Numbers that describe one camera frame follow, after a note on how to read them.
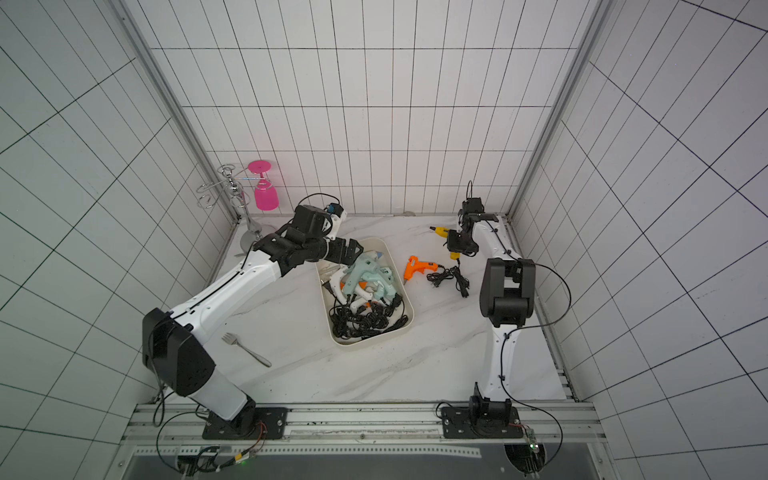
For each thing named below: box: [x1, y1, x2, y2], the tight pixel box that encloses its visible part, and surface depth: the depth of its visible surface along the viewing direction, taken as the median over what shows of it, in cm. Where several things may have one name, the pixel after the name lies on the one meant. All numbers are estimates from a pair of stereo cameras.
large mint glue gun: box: [343, 250, 383, 296], surface depth 94 cm
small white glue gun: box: [350, 282, 373, 314], surface depth 94 cm
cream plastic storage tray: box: [319, 238, 415, 346], surface depth 94 cm
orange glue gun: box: [404, 255, 439, 286], surface depth 106 cm
